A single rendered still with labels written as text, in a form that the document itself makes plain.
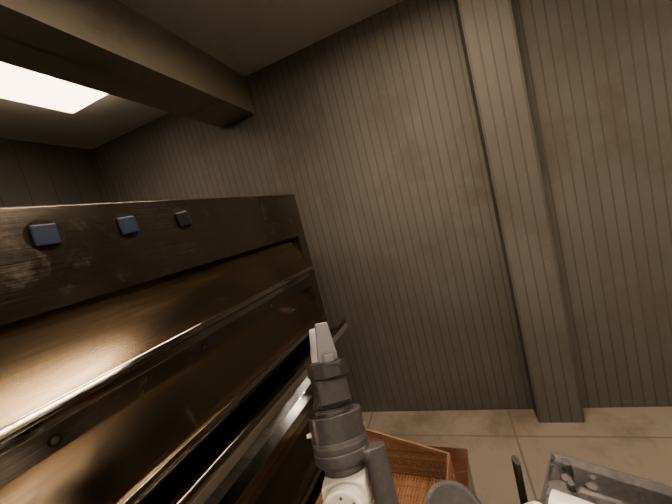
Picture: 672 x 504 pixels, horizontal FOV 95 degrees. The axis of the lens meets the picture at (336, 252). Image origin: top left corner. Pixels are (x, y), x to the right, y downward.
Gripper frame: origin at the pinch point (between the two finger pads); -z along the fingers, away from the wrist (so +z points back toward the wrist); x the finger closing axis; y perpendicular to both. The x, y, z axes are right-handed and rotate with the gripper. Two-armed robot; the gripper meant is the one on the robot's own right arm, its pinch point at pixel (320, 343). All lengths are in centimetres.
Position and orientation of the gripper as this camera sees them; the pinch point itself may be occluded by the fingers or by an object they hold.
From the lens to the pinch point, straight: 56.2
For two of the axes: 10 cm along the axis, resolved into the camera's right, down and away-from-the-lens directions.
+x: 1.9, -3.4, -9.2
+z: 2.2, 9.3, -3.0
